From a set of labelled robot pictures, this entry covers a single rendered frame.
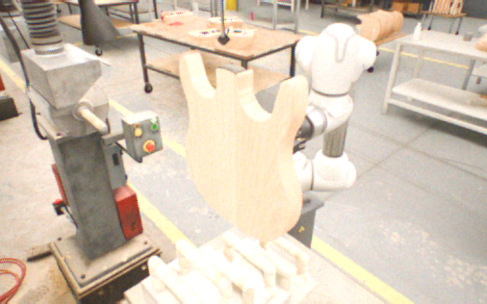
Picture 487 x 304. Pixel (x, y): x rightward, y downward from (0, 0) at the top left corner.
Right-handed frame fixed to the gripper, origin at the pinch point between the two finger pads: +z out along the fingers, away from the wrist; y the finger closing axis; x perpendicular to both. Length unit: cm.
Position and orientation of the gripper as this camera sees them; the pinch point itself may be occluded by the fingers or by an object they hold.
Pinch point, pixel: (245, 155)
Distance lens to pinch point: 83.3
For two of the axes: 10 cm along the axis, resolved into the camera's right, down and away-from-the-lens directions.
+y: -7.0, -3.7, 6.2
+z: -7.2, 3.7, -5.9
